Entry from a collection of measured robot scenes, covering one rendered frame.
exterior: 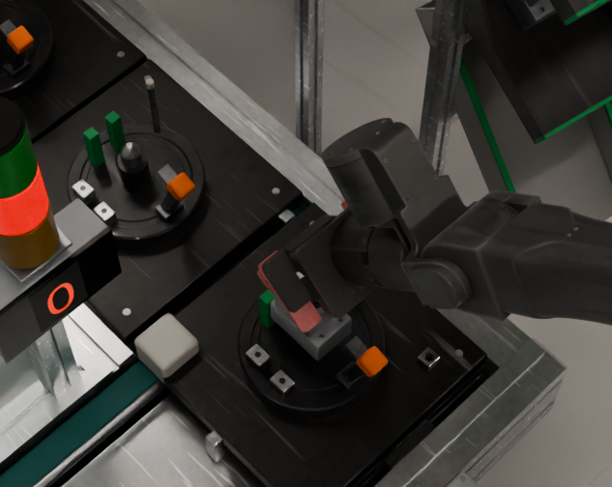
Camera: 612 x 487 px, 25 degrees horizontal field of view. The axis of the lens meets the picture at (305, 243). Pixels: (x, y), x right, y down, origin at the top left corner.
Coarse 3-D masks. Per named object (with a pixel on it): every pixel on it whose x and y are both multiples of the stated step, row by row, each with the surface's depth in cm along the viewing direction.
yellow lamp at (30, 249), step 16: (48, 208) 103; (48, 224) 104; (0, 240) 103; (16, 240) 102; (32, 240) 103; (48, 240) 105; (0, 256) 106; (16, 256) 104; (32, 256) 105; (48, 256) 106
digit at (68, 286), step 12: (60, 276) 109; (72, 276) 111; (48, 288) 109; (60, 288) 110; (72, 288) 112; (84, 288) 113; (36, 300) 109; (48, 300) 110; (60, 300) 112; (72, 300) 113; (36, 312) 110; (48, 312) 112; (60, 312) 113; (48, 324) 113
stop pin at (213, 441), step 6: (216, 432) 131; (210, 438) 131; (216, 438) 131; (210, 444) 131; (216, 444) 131; (222, 444) 132; (210, 450) 133; (216, 450) 131; (222, 450) 133; (216, 456) 133; (222, 456) 134
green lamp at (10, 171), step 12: (24, 132) 95; (24, 144) 95; (0, 156) 93; (12, 156) 94; (24, 156) 95; (0, 168) 94; (12, 168) 95; (24, 168) 96; (36, 168) 98; (0, 180) 96; (12, 180) 96; (24, 180) 97; (0, 192) 97; (12, 192) 97
